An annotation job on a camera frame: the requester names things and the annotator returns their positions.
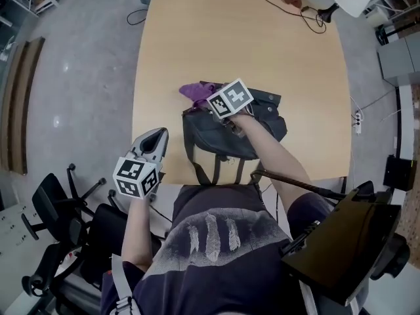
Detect person's left forearm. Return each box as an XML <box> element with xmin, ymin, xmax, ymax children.
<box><xmin>120</xmin><ymin>194</ymin><xmax>157</xmax><ymax>272</ymax></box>

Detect thin black lamp cable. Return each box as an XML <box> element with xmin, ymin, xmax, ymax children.
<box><xmin>236</xmin><ymin>0</ymin><xmax>328</xmax><ymax>35</ymax></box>

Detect black coat rack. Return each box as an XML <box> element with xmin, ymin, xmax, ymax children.
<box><xmin>375</xmin><ymin>18</ymin><xmax>420</xmax><ymax>45</ymax></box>

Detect black office chair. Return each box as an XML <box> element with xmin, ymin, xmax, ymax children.
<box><xmin>354</xmin><ymin>180</ymin><xmax>411</xmax><ymax>281</ymax></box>
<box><xmin>80</xmin><ymin>203</ymin><xmax>162</xmax><ymax>290</ymax></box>
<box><xmin>21</xmin><ymin>163</ymin><xmax>116</xmax><ymax>299</ymax></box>

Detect grey metal cabinet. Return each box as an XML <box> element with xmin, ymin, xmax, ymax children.
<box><xmin>377</xmin><ymin>33</ymin><xmax>420</xmax><ymax>87</ymax></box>

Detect black fabric bag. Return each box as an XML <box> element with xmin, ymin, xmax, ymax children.
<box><xmin>182</xmin><ymin>83</ymin><xmax>289</xmax><ymax>186</ymax></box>

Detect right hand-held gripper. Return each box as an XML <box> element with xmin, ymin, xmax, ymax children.
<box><xmin>205</xmin><ymin>77</ymin><xmax>255</xmax><ymax>134</ymax></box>

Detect purple cloth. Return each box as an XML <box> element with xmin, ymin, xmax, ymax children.
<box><xmin>178</xmin><ymin>81</ymin><xmax>218</xmax><ymax>109</ymax></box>

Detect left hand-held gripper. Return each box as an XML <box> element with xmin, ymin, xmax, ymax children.
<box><xmin>112</xmin><ymin>127</ymin><xmax>170</xmax><ymax>200</ymax></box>

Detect wooden planks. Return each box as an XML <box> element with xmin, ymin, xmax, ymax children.
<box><xmin>0</xmin><ymin>36</ymin><xmax>46</xmax><ymax>176</ymax></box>

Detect white power strip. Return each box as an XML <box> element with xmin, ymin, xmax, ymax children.
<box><xmin>352</xmin><ymin>109</ymin><xmax>366</xmax><ymax>135</ymax></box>

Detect black box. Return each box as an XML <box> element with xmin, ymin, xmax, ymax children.
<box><xmin>383</xmin><ymin>154</ymin><xmax>418</xmax><ymax>192</ymax></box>

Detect white perforated board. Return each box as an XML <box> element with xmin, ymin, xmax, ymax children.
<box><xmin>0</xmin><ymin>201</ymin><xmax>51</xmax><ymax>265</ymax></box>

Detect person's right forearm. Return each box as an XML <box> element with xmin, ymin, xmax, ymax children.
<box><xmin>232</xmin><ymin>112</ymin><xmax>313</xmax><ymax>211</ymax></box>

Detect grey shoulder strap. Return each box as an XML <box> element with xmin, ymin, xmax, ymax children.
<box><xmin>110</xmin><ymin>254</ymin><xmax>142</xmax><ymax>315</ymax></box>

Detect person's dark printed shirt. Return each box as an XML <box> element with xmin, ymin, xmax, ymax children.
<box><xmin>100</xmin><ymin>184</ymin><xmax>329</xmax><ymax>315</ymax></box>

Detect white waste bin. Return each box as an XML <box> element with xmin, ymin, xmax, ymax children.
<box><xmin>365</xmin><ymin>6</ymin><xmax>390</xmax><ymax>26</ymax></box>

